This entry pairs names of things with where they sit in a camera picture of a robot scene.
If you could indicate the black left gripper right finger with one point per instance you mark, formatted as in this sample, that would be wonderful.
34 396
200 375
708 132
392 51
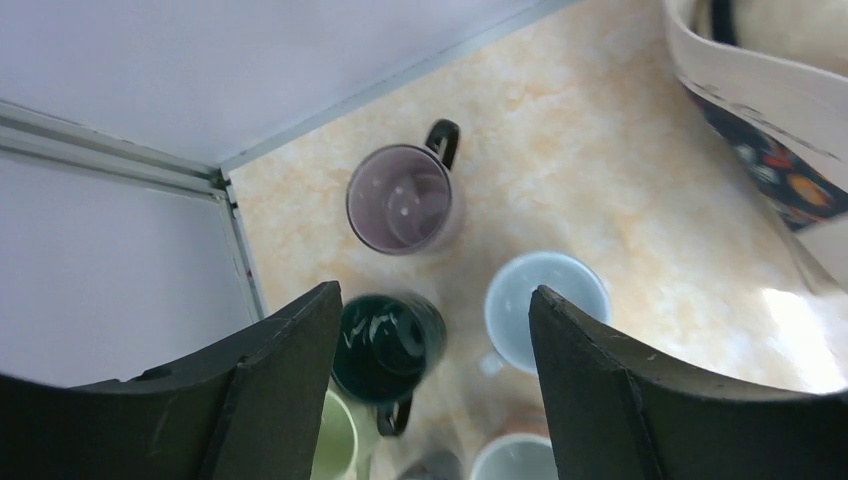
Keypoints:
618 408

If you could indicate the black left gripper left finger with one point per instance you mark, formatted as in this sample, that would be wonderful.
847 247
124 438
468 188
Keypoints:
245 407

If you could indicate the pale green mug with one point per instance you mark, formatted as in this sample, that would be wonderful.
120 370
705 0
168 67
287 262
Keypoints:
347 439

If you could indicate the blue-grey patterned mug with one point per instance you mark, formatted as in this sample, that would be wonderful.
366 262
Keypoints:
518 456

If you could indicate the salmon pink mug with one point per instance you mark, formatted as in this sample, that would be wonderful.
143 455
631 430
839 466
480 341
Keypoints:
525 420

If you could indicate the white footed mug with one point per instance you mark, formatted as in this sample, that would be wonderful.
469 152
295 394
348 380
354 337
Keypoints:
508 297

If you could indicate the dark teal mug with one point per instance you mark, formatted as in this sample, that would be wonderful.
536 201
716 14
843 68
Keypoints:
387 345

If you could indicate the lilac mug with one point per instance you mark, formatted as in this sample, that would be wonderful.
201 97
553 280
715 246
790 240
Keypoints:
402 200

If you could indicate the cream canvas tote bag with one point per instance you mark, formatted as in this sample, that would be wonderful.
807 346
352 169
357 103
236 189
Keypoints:
787 124

